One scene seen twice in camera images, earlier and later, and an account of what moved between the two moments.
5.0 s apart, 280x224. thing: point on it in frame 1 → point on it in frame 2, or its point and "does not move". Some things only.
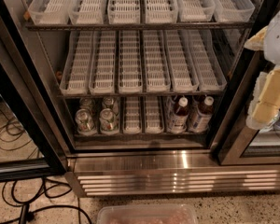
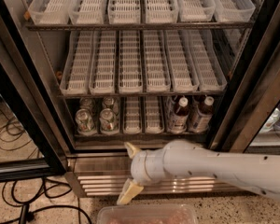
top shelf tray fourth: [161, 5] does not move
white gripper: [278, 36] → [139, 170]
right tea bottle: [200, 119] does not move
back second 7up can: [107, 103] does not move
